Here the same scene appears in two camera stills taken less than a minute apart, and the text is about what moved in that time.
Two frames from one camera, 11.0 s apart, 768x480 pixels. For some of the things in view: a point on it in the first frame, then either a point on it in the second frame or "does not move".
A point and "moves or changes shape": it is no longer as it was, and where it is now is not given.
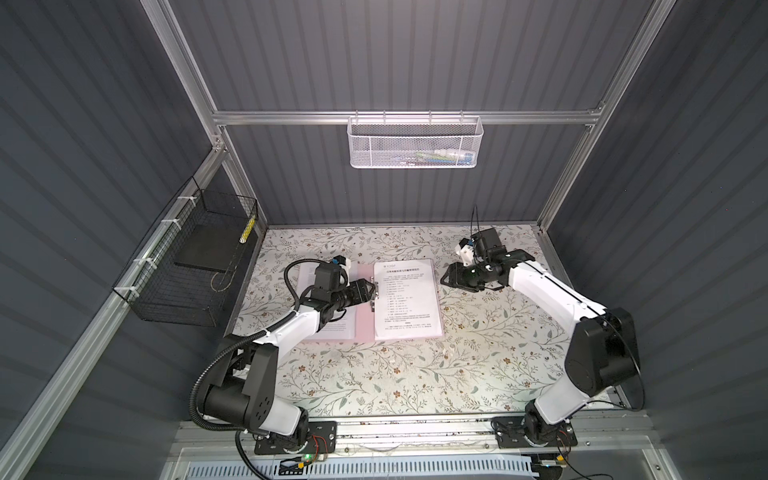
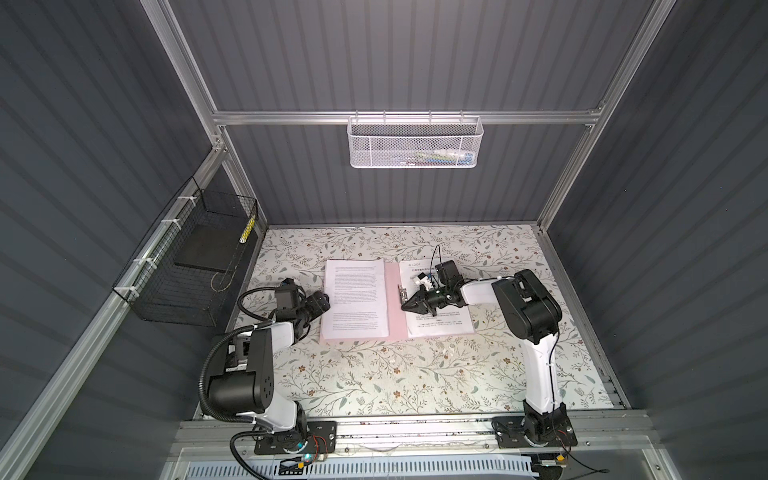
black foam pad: (212, 246) does not move
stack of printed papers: (408, 302) moves or changes shape
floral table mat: (499, 352) does not move
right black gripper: (454, 273) -> (420, 298)
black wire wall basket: (185, 272) does not move
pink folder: (406, 306) moves or changes shape
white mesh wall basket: (415, 142) does not move
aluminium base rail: (223, 434) does not move
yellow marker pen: (247, 230) does not move
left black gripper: (358, 291) -> (316, 304)
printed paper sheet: (344, 328) moves or changes shape
